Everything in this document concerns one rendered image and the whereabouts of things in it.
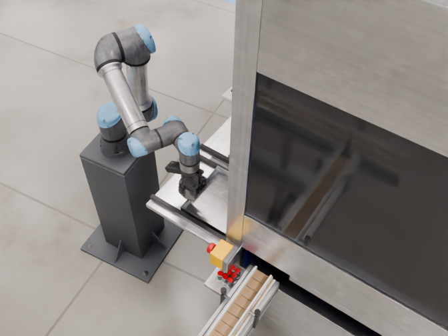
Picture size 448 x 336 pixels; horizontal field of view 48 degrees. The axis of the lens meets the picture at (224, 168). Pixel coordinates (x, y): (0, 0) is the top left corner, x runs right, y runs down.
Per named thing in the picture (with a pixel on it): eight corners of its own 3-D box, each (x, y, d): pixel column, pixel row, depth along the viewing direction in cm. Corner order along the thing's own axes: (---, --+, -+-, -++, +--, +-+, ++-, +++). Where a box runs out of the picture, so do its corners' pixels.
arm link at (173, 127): (151, 121, 182) (164, 141, 176) (179, 111, 186) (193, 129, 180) (153, 135, 189) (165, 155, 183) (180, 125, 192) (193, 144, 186)
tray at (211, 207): (286, 208, 205) (287, 203, 202) (252, 254, 191) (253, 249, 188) (217, 171, 216) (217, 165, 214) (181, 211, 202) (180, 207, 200)
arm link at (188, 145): (193, 126, 179) (204, 142, 174) (193, 147, 187) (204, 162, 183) (173, 134, 176) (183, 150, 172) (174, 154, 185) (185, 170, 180)
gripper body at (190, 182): (195, 199, 192) (195, 179, 183) (177, 189, 195) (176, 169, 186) (207, 186, 197) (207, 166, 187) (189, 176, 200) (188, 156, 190)
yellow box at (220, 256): (237, 259, 180) (238, 248, 175) (226, 273, 177) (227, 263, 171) (220, 248, 183) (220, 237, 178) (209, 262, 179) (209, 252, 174)
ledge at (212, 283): (255, 279, 186) (255, 277, 185) (236, 307, 179) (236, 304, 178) (224, 260, 191) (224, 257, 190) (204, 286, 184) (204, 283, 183)
